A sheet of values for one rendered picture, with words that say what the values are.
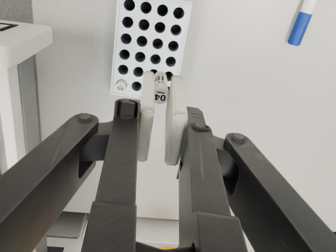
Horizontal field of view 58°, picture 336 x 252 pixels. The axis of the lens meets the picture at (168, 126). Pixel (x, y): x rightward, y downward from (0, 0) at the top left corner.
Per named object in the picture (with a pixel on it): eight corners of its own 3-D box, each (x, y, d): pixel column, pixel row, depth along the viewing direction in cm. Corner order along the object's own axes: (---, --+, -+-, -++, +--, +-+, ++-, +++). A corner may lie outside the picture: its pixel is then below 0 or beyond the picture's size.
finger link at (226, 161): (187, 146, 14) (251, 155, 14) (182, 104, 18) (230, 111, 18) (181, 173, 14) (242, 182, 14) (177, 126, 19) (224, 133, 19)
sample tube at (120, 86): (120, 71, 41) (115, 82, 37) (129, 73, 41) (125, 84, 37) (119, 80, 42) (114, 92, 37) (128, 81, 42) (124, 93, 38)
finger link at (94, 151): (132, 168, 14) (67, 161, 14) (138, 122, 19) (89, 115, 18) (136, 140, 13) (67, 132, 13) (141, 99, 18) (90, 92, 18)
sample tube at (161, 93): (154, 68, 25) (152, 86, 21) (168, 70, 25) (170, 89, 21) (151, 83, 25) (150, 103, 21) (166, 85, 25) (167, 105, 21)
